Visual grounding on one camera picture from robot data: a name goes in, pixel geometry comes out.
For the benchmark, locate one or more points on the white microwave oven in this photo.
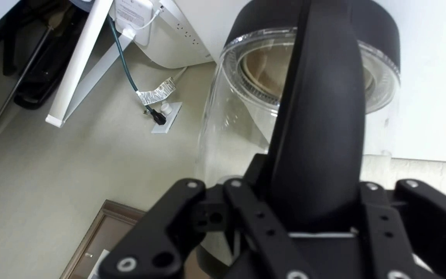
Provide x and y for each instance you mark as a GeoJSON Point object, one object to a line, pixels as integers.
{"type": "Point", "coordinates": [433, 77]}

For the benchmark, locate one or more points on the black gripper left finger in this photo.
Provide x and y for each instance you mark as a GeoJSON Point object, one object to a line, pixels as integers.
{"type": "Point", "coordinates": [181, 232]}

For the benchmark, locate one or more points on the white wall outlet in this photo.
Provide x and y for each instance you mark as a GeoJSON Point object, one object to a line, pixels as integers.
{"type": "Point", "coordinates": [170, 121]}

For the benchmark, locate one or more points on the white desk lamp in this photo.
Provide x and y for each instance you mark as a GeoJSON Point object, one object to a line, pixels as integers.
{"type": "Point", "coordinates": [77, 66]}

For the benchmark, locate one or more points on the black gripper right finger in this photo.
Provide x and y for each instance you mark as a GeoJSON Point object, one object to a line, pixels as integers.
{"type": "Point", "coordinates": [424, 226]}

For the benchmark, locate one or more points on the glass kettle with black lid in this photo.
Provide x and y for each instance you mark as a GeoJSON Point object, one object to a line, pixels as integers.
{"type": "Point", "coordinates": [316, 128]}

